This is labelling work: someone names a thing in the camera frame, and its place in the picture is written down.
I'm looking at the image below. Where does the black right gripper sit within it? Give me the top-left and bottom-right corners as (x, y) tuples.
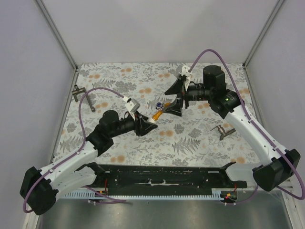
(163, 78), (213, 117)

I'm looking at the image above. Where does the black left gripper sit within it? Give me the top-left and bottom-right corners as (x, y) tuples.
(110, 111), (157, 138)

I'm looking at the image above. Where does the white pipe elbow fitting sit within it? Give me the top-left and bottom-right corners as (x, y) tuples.
(147, 117), (157, 125)

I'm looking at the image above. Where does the orange faucet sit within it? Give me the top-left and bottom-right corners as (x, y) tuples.
(152, 103), (171, 121)

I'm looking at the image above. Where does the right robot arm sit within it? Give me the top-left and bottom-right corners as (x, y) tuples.
(164, 65), (300, 191)

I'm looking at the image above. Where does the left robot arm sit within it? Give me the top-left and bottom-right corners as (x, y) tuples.
(20, 110), (158, 215)

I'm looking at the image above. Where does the floral patterned table mat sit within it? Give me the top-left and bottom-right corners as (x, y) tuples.
(53, 62), (259, 167)

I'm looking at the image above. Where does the brushed steel faucet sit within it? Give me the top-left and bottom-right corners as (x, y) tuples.
(211, 125), (236, 141)

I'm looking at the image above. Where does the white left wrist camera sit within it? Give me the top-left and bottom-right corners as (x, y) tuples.
(123, 96), (140, 120)

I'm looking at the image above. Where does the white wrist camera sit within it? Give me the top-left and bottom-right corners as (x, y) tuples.
(123, 96), (140, 120)
(176, 65), (192, 91)

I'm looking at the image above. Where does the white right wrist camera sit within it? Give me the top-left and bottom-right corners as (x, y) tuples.
(176, 65), (192, 91)

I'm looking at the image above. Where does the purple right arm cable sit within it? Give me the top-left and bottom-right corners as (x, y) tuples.
(189, 49), (305, 206)

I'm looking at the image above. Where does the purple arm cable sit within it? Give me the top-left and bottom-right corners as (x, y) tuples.
(22, 87), (133, 214)
(189, 49), (305, 206)

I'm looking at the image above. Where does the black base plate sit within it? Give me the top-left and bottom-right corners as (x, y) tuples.
(87, 162), (247, 196)

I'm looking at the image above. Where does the white slotted cable duct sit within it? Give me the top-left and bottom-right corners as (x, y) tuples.
(57, 188), (222, 200)

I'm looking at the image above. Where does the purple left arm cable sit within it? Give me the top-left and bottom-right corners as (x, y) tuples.
(22, 87), (133, 214)

